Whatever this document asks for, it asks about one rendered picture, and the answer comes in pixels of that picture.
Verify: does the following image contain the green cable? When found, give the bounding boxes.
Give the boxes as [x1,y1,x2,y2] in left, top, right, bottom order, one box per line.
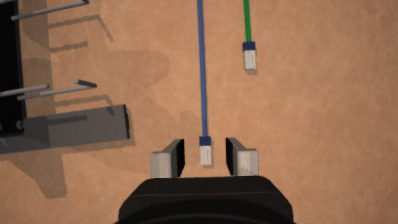
[244,0,251,42]

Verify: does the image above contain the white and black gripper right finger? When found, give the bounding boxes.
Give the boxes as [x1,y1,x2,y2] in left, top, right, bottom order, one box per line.
[225,137,259,176]

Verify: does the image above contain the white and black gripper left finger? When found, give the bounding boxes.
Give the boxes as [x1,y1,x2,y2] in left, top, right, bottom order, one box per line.
[150,139,185,178]

